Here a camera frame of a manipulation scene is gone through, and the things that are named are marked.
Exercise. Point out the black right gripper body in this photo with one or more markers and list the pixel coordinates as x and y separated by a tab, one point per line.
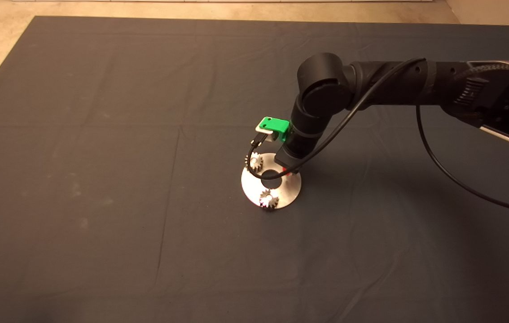
297	150

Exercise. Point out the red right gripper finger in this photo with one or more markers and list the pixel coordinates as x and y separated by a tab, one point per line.
285	170

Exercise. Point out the small steel planetary gear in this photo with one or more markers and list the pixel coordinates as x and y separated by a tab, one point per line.
269	200
256	160

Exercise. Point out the round metal carrier plate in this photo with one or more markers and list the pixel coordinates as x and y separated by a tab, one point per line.
288	193

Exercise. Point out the dark grey table cloth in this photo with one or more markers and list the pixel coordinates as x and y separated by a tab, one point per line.
146	246

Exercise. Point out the green right camera mount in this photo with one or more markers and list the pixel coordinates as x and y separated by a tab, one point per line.
277	124

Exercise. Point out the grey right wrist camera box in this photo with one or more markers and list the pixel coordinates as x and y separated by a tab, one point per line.
265	133

